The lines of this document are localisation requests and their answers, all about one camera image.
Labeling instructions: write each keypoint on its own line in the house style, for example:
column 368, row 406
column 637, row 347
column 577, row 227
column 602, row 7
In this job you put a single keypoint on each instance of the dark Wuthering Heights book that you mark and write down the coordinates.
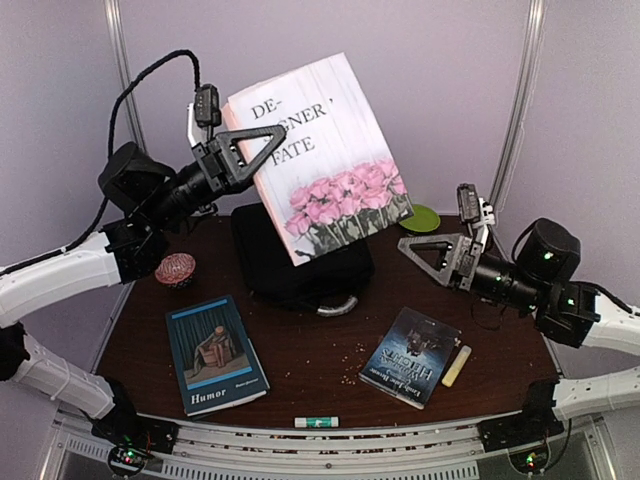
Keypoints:
column 409, row 361

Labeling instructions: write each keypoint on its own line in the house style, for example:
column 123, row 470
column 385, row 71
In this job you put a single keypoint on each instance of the yellow highlighter marker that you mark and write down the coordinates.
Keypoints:
column 456, row 367

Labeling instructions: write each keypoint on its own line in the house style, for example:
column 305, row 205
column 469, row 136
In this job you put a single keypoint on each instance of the green white glue stick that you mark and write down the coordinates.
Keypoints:
column 316, row 422

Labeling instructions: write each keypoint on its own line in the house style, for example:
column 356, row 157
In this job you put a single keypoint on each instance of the blue Humor book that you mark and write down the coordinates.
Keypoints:
column 216, row 364

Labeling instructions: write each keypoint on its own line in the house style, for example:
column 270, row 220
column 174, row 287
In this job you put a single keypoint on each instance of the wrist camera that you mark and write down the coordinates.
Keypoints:
column 475, row 213
column 204, row 115

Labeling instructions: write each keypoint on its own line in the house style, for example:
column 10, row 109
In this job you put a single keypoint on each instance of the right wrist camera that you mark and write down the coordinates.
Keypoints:
column 475, row 213

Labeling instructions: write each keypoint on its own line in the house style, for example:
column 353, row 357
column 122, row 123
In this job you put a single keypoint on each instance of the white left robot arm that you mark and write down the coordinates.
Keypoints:
column 118, row 253

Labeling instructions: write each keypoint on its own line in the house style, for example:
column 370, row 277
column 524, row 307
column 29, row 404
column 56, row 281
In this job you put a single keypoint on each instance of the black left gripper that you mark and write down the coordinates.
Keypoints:
column 219, row 160

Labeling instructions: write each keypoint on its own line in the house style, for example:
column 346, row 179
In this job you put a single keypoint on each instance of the right aluminium frame post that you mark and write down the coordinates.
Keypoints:
column 524, row 91

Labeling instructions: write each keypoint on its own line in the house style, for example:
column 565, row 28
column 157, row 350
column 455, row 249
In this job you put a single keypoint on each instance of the green plate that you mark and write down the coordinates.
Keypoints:
column 424, row 220

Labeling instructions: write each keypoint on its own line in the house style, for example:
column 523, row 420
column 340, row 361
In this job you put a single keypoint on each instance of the black student backpack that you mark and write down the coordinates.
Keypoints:
column 327, row 286

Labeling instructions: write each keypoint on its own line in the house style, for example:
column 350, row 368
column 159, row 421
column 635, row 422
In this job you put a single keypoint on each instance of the pink roses Designer Fate book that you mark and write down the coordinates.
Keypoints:
column 333, row 180

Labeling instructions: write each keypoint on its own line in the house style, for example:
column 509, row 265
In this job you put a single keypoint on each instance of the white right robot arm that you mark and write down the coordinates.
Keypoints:
column 579, row 315

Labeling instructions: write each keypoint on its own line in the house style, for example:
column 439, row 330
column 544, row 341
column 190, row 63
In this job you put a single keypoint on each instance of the aluminium frame post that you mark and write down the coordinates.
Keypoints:
column 118, row 42
column 524, row 91

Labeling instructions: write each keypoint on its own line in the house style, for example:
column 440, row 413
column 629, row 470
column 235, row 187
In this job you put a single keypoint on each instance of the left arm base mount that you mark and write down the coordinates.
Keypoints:
column 144, row 434

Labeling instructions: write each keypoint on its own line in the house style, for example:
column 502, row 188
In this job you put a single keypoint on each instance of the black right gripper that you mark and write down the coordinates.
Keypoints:
column 462, row 262

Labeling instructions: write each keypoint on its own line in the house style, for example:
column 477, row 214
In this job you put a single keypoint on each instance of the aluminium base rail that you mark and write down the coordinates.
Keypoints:
column 444, row 450

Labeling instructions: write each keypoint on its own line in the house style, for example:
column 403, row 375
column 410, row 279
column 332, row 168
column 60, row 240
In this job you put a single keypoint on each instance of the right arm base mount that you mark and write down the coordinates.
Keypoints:
column 518, row 429

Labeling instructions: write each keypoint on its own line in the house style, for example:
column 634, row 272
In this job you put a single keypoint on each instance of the left aluminium frame post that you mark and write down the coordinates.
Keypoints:
column 118, row 42

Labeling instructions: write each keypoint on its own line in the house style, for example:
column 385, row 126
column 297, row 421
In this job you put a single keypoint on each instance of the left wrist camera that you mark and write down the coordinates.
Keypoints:
column 204, row 115

